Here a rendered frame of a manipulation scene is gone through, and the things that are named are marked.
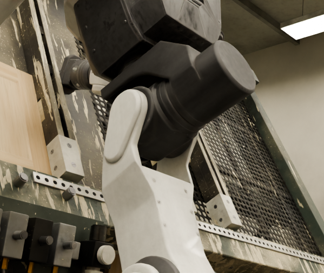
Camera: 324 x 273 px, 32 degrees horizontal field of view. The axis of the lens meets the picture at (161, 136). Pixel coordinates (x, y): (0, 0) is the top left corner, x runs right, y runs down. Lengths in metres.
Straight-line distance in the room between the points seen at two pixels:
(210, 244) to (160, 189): 0.80
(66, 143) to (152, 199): 0.58
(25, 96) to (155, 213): 0.78
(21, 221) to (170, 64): 0.44
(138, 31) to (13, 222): 0.45
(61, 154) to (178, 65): 0.56
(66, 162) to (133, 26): 0.49
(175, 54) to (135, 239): 0.34
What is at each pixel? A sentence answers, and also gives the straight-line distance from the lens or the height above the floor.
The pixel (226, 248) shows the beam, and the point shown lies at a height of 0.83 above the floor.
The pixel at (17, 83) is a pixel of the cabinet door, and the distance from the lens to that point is 1.69.
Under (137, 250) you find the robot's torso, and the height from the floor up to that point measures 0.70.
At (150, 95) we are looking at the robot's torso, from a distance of 1.06.
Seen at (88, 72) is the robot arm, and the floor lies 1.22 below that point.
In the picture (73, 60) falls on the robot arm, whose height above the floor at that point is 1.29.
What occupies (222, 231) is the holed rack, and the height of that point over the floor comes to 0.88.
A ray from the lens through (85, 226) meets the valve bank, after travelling 1.43.
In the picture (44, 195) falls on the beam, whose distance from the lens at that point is 1.39.
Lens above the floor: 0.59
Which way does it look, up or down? 18 degrees up
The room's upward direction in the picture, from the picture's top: 6 degrees clockwise
